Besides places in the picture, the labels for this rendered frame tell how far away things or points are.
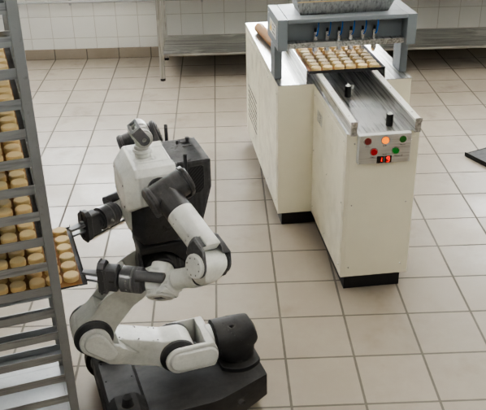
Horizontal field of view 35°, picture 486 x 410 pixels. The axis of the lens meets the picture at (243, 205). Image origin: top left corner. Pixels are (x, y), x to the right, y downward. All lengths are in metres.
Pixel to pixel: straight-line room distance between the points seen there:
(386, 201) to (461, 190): 1.34
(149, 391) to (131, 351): 0.20
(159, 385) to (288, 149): 1.66
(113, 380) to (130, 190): 0.86
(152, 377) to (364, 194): 1.29
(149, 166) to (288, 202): 1.90
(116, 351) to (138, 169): 0.72
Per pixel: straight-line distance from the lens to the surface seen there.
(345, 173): 3.55
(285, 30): 3.98
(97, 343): 2.85
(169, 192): 2.41
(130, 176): 2.55
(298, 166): 4.26
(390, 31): 4.21
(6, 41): 2.24
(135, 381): 3.08
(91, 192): 4.93
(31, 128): 2.29
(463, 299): 3.92
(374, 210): 3.68
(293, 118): 4.14
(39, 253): 2.58
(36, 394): 3.17
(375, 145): 3.50
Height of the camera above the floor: 2.17
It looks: 28 degrees down
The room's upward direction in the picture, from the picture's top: 1 degrees counter-clockwise
